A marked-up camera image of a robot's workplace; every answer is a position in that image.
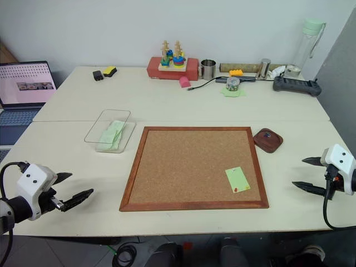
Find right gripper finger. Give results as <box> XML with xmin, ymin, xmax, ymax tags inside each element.
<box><xmin>301</xmin><ymin>156</ymin><xmax>324</xmax><ymax>167</ymax></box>
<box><xmin>291</xmin><ymin>181</ymin><xmax>328</xmax><ymax>196</ymax></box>

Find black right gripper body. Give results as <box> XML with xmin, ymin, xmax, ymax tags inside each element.
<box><xmin>322</xmin><ymin>163</ymin><xmax>339</xmax><ymax>201</ymax></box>

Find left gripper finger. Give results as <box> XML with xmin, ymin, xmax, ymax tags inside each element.
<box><xmin>55</xmin><ymin>172</ymin><xmax>73</xmax><ymax>186</ymax></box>
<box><xmin>59</xmin><ymin>188</ymin><xmax>95</xmax><ymax>213</ymax></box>

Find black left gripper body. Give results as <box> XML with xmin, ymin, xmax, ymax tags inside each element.
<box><xmin>36</xmin><ymin>187</ymin><xmax>66</xmax><ymax>215</ymax></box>

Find green paper note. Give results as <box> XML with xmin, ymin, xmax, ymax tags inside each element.
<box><xmin>225</xmin><ymin>166</ymin><xmax>251</xmax><ymax>194</ymax></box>

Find black and yellow small objects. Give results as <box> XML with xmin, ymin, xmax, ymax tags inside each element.
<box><xmin>102</xmin><ymin>66</ymin><xmax>118</xmax><ymax>78</ymax></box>

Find wood framed cork board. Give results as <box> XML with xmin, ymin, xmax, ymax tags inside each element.
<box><xmin>118</xmin><ymin>126</ymin><xmax>270</xmax><ymax>213</ymax></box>

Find brown wooden square tray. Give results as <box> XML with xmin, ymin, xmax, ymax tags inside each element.
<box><xmin>253</xmin><ymin>127</ymin><xmax>284</xmax><ymax>154</ymax></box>

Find green cloth in tray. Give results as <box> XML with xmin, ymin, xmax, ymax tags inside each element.
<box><xmin>97</xmin><ymin>120</ymin><xmax>127</xmax><ymax>151</ymax></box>

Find grey sneaker shoe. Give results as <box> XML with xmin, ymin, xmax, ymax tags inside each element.
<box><xmin>299</xmin><ymin>244</ymin><xmax>327</xmax><ymax>263</ymax></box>

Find clear plastic box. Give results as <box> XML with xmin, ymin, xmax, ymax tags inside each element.
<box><xmin>84</xmin><ymin>109</ymin><xmax>137</xmax><ymax>154</ymax></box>

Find dark grey handheld controller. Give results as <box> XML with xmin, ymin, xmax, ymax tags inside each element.
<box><xmin>272</xmin><ymin>75</ymin><xmax>323</xmax><ymax>98</ymax></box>

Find grey partition panel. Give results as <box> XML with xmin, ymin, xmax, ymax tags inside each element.
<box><xmin>314</xmin><ymin>0</ymin><xmax>356</xmax><ymax>157</ymax></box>

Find clear round jar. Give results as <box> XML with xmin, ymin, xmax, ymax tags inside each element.
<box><xmin>284</xmin><ymin>64</ymin><xmax>302</xmax><ymax>80</ymax></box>

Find white crumpled cloth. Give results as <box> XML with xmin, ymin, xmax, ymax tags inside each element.
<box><xmin>268</xmin><ymin>65</ymin><xmax>288</xmax><ymax>79</ymax></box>

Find dark rounded shape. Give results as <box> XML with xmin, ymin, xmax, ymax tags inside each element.
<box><xmin>145</xmin><ymin>241</ymin><xmax>185</xmax><ymax>267</ymax></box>
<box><xmin>220</xmin><ymin>237</ymin><xmax>250</xmax><ymax>267</ymax></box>

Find open laptop computer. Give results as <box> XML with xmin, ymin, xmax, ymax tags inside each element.
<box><xmin>0</xmin><ymin>61</ymin><xmax>58</xmax><ymax>146</ymax></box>

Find shiny metal cylinder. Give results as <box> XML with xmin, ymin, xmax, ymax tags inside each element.
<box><xmin>259</xmin><ymin>58</ymin><xmax>272</xmax><ymax>80</ymax></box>

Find grey usb hub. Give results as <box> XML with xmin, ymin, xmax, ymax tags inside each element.
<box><xmin>215</xmin><ymin>77</ymin><xmax>257</xmax><ymax>84</ymax></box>

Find brown cardboard tube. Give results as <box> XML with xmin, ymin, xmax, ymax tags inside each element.
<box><xmin>219</xmin><ymin>63</ymin><xmax>285</xmax><ymax>73</ymax></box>

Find clear bottle green lid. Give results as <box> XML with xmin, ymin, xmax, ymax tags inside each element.
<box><xmin>294</xmin><ymin>17</ymin><xmax>327</xmax><ymax>75</ymax></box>

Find stainless steel mug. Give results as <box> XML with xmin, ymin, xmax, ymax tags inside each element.
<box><xmin>197</xmin><ymin>58</ymin><xmax>218</xmax><ymax>80</ymax></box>

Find pink arched block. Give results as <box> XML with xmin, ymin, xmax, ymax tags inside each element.
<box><xmin>179</xmin><ymin>75</ymin><xmax>192</xmax><ymax>90</ymax></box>

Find red rectangular box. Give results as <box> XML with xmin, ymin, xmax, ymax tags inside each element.
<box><xmin>146</xmin><ymin>56</ymin><xmax>199</xmax><ymax>82</ymax></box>

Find wooden peg stacking toy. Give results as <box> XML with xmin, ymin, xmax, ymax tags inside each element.
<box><xmin>158</xmin><ymin>39</ymin><xmax>189</xmax><ymax>73</ymax></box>

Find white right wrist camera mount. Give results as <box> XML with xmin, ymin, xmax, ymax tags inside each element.
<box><xmin>320</xmin><ymin>143</ymin><xmax>356</xmax><ymax>196</ymax></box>

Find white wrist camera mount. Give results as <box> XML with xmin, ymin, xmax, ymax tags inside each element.
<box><xmin>16</xmin><ymin>163</ymin><xmax>58</xmax><ymax>221</ymax></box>
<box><xmin>320</xmin><ymin>143</ymin><xmax>356</xmax><ymax>196</ymax></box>

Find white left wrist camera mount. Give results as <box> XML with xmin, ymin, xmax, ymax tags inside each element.
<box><xmin>16</xmin><ymin>163</ymin><xmax>58</xmax><ymax>221</ymax></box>

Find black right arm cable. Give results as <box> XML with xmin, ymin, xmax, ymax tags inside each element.
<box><xmin>322</xmin><ymin>166</ymin><xmax>356</xmax><ymax>231</ymax></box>

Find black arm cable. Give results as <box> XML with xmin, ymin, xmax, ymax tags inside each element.
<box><xmin>322</xmin><ymin>166</ymin><xmax>356</xmax><ymax>231</ymax></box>
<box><xmin>0</xmin><ymin>161</ymin><xmax>29</xmax><ymax>201</ymax></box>

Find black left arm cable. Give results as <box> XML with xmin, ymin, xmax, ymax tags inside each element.
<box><xmin>0</xmin><ymin>161</ymin><xmax>29</xmax><ymax>201</ymax></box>

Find black floor cable coil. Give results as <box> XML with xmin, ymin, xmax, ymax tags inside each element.
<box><xmin>111</xmin><ymin>241</ymin><xmax>137</xmax><ymax>265</ymax></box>

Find black usb cable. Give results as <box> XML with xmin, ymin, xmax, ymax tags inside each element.
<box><xmin>186</xmin><ymin>76</ymin><xmax>224</xmax><ymax>92</ymax></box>

